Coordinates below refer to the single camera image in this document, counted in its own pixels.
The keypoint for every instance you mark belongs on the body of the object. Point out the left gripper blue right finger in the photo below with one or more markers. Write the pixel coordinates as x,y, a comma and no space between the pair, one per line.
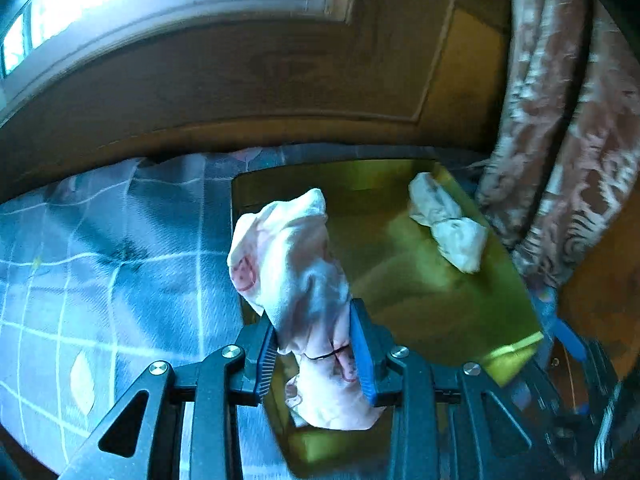
370,344

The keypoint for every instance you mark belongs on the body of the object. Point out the window with grey frame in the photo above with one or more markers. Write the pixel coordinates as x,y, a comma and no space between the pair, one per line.
43,41

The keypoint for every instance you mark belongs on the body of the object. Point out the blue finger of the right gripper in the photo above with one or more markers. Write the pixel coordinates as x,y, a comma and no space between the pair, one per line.
570,340

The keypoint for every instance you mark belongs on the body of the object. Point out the blue checked cloth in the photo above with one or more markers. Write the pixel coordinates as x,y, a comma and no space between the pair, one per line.
105,272

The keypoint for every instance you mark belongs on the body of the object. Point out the brown floral curtain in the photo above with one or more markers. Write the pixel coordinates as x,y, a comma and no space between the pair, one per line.
567,153

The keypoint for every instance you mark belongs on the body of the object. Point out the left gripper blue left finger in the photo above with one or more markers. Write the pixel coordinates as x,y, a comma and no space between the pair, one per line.
259,343

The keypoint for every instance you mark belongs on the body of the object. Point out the gold metal tray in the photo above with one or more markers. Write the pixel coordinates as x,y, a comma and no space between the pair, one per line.
393,264

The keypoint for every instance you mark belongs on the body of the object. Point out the pink white sock bundle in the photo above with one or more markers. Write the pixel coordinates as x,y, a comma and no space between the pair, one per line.
280,262

